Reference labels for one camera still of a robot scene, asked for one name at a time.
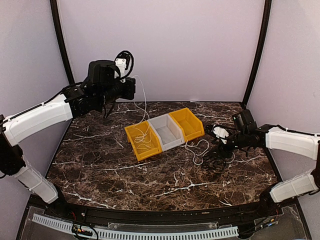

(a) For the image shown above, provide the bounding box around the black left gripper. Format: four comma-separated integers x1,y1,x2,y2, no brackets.
98,75,136,107

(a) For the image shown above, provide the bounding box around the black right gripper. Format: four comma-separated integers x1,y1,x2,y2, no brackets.
207,130,249,160

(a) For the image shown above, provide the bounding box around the black cable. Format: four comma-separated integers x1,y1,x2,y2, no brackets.
199,147,236,173

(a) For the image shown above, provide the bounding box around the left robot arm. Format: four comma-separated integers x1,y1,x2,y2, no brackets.
0,56,136,218

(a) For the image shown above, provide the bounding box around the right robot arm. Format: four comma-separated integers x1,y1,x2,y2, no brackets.
208,109,320,217

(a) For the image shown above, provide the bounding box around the right yellow plastic bin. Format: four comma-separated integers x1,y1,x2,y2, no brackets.
169,108,205,142

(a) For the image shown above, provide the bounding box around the yellow plastic bin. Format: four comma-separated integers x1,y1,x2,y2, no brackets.
169,108,205,142
124,121,162,162

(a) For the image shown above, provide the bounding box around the left yellow plastic bin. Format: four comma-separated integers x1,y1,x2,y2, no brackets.
124,121,162,162

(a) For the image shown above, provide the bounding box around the white plastic bin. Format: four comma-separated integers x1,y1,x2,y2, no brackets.
147,113,185,152

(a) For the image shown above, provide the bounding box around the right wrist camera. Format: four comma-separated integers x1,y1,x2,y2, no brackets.
204,124,230,144

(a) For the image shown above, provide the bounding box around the left black frame post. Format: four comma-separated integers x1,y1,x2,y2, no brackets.
49,0,75,85

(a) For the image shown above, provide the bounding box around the black frame post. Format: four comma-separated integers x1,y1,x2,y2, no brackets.
241,0,272,109
49,0,75,85

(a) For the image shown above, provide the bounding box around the black front rail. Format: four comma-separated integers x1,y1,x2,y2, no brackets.
46,202,283,226

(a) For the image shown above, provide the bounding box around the white slotted cable duct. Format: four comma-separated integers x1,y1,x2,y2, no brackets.
32,213,239,240

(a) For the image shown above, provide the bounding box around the right black frame post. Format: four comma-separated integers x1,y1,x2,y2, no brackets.
241,0,272,109

